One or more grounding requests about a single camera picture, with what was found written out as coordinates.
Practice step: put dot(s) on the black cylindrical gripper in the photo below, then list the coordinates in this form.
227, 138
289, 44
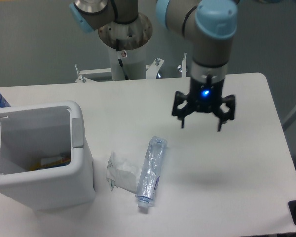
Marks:
204, 98

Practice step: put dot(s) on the crushed clear plastic bottle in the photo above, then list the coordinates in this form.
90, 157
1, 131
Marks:
150, 173

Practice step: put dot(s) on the white paper bag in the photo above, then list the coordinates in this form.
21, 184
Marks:
121, 173

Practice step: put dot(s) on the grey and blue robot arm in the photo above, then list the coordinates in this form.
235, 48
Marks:
209, 25

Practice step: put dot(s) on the yellow packaging in trash can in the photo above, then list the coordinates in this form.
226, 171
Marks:
51, 162

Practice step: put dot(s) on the white plastic trash can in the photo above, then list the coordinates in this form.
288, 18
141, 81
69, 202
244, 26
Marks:
30, 133

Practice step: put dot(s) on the white upright bracket with bolt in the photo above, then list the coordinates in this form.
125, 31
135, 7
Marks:
182, 68

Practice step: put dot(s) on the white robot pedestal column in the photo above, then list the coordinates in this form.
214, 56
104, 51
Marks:
126, 45

